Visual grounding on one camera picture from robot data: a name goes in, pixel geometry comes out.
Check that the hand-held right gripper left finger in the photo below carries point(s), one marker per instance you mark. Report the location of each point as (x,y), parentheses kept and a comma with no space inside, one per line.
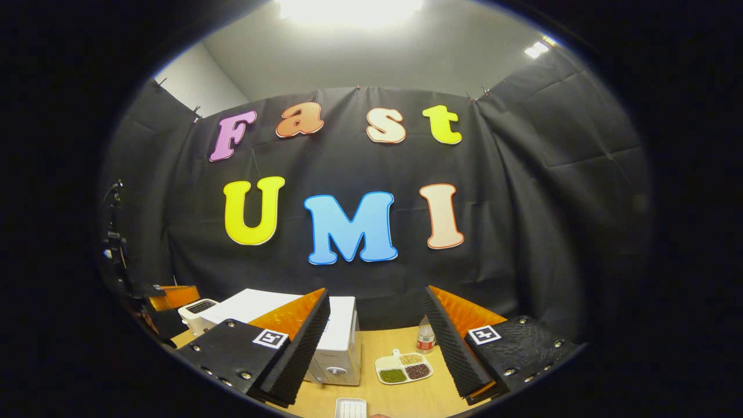
(302,348)

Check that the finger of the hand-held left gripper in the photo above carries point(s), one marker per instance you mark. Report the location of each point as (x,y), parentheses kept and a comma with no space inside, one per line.
(174,297)

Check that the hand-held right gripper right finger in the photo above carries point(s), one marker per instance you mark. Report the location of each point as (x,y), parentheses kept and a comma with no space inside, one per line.
(455,354)

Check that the white microwave oven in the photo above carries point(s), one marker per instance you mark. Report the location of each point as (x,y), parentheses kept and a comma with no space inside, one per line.
(339,348)

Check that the white toaster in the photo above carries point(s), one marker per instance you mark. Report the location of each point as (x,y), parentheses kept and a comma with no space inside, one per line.
(197,313)

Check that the clear plastic bottle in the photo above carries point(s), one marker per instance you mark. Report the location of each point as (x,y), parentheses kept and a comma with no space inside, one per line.
(425,338)

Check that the divided dish of beans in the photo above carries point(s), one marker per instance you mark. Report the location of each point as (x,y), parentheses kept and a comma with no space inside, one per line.
(403,368)

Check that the small white tray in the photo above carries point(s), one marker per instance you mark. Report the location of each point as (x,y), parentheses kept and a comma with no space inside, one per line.
(350,408)

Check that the black backdrop cloth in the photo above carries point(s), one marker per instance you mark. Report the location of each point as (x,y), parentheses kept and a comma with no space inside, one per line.
(511,220)

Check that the small ceiling light panel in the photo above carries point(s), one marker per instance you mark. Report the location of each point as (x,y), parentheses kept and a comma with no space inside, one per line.
(537,49)

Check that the large ceiling light panel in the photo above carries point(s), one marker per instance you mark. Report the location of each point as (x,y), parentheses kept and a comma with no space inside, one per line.
(351,11)

